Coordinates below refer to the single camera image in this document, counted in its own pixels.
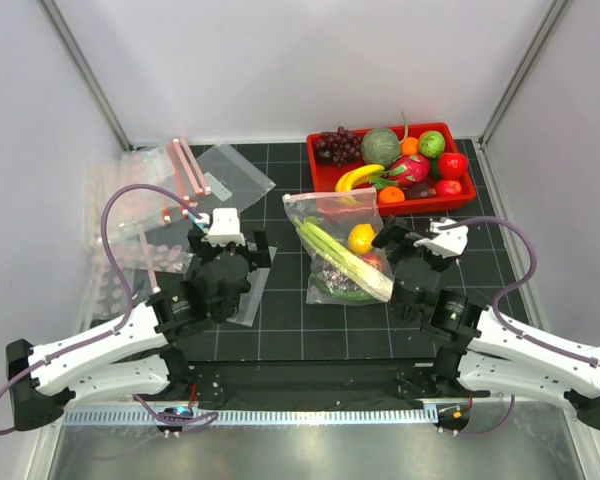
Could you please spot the green celery stalk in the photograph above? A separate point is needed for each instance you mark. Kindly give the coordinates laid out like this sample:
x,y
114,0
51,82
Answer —
x,y
333,252

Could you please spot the red tomato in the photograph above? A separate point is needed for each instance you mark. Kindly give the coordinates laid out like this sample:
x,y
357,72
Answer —
x,y
448,188

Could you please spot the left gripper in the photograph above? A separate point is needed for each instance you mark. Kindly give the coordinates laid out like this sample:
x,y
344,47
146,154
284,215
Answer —
x,y
206,251

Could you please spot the dark purple grapes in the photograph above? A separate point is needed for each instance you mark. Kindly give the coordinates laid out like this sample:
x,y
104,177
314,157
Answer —
x,y
338,147

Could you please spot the yellow lemon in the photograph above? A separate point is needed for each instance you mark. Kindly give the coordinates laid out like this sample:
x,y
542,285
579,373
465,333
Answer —
x,y
360,238

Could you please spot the orange zipper bag stack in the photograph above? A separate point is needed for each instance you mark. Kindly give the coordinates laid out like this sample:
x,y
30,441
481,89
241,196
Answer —
x,y
171,167

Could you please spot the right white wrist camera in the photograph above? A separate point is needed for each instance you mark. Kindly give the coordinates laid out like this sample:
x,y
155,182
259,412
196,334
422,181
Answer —
x,y
445,238

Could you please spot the orange tangerine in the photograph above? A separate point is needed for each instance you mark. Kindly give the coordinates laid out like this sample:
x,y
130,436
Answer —
x,y
390,195

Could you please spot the pink dragon fruit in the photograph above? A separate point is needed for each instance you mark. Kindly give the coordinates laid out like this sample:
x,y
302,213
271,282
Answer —
x,y
405,172

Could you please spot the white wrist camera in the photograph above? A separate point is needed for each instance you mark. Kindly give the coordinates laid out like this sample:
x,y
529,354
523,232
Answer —
x,y
225,228
445,238

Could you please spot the dark red apple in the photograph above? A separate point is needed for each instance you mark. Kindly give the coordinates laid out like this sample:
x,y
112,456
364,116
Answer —
x,y
422,190

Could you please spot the pink dotted zip bag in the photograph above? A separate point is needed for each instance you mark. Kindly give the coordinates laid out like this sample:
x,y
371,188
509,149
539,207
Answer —
x,y
337,231

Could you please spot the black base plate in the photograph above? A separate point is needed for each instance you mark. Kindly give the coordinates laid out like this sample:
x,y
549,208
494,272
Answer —
x,y
314,385

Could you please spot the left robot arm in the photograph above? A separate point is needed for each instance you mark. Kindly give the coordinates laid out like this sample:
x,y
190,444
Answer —
x,y
42,378

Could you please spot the green cantaloupe melon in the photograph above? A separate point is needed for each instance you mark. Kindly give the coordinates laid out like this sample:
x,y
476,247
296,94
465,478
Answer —
x,y
380,146

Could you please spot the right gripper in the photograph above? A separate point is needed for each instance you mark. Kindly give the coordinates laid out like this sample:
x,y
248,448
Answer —
x,y
437,261

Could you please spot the yellow banana bunch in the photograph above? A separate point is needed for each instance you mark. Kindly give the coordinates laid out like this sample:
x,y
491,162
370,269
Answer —
x,y
354,178

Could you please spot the red textured fruit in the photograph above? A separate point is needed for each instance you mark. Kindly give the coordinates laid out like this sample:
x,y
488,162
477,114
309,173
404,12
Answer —
x,y
376,260

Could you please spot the green leafy cabbage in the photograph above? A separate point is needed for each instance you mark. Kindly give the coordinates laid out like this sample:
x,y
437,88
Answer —
x,y
431,144

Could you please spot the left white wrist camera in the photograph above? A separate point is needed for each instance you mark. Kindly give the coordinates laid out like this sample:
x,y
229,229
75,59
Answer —
x,y
225,228

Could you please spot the green chili pepper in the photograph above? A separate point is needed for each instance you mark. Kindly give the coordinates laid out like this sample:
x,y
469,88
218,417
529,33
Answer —
x,y
340,287

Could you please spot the red plastic bin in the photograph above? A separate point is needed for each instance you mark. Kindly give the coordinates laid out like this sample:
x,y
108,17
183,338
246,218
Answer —
x,y
325,177

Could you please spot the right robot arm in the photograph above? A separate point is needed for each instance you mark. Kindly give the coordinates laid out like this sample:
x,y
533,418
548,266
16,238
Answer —
x,y
480,348

